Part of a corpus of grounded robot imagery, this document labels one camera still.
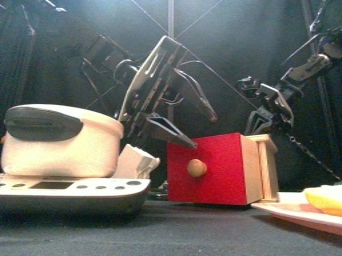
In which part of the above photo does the yellow toy bread slice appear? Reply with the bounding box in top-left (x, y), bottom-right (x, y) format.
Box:
top-left (303, 184), bottom-right (342, 212)

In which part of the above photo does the black braided cable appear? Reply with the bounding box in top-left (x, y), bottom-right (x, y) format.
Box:
top-left (285, 131), bottom-right (342, 183)

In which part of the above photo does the wooden box casing with slot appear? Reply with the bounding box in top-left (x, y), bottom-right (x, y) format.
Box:
top-left (246, 133), bottom-right (281, 203)

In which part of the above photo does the white toy rice cooker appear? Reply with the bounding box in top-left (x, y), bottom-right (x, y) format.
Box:
top-left (0, 103), bottom-right (153, 215)

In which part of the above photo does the orange toy food piece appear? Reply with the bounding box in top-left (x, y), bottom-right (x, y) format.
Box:
top-left (319, 207), bottom-right (342, 218)

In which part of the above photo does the metal frame pole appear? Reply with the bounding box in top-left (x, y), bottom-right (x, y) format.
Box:
top-left (166, 0), bottom-right (177, 124)

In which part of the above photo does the pale pink plate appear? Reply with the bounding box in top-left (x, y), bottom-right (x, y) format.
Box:
top-left (251, 191), bottom-right (342, 237)

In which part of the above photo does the red front wooden drawer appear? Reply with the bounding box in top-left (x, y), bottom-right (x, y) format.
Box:
top-left (166, 132), bottom-right (265, 207)

